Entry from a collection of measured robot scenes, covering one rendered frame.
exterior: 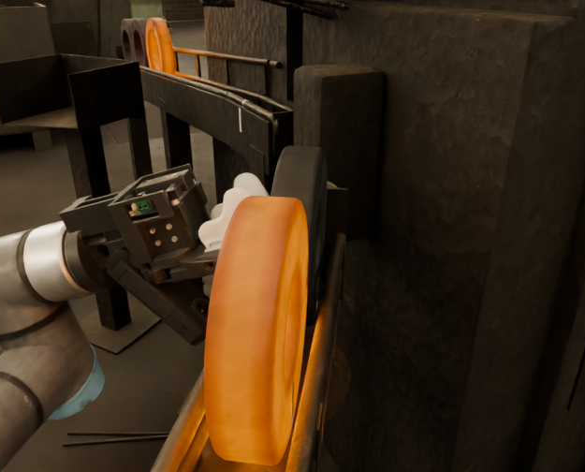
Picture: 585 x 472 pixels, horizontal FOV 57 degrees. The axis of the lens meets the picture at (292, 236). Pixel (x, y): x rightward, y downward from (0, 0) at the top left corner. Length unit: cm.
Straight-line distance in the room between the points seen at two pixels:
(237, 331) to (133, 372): 121
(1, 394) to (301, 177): 32
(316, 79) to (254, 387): 48
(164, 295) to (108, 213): 9
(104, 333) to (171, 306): 109
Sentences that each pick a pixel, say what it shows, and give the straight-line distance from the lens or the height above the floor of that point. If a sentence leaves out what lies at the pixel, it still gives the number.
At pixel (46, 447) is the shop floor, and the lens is 134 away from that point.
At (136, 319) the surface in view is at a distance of 163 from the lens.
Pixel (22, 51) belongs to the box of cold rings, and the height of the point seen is 53.
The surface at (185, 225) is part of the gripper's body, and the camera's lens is 46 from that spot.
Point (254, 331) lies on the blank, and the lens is 25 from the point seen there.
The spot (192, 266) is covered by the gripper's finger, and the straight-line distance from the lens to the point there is 45.
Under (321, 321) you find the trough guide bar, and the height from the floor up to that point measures 69.
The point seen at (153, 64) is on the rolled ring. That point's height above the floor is 67.
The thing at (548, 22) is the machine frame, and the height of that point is 87.
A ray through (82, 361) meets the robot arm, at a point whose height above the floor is 55.
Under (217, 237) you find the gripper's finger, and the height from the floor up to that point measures 71.
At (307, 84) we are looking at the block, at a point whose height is 78.
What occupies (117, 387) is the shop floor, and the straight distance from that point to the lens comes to 142.
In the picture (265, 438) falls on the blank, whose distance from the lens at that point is 28.
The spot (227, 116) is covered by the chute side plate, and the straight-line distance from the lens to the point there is 99.
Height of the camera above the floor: 91
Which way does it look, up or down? 26 degrees down
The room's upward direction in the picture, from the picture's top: straight up
